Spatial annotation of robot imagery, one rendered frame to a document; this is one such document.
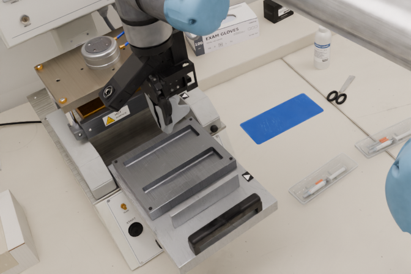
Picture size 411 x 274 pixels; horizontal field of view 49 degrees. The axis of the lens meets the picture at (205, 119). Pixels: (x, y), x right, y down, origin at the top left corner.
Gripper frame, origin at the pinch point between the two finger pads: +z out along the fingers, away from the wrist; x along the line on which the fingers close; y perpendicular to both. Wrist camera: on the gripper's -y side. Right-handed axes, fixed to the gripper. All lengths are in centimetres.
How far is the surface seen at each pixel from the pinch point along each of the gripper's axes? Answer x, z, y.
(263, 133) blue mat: 12.4, 33.4, 32.7
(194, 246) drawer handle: -19.4, 8.7, -7.2
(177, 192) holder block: -7.6, 9.0, -3.3
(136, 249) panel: 0.0, 29.1, -13.7
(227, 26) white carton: 48, 22, 47
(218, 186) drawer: -12.5, 7.6, 2.9
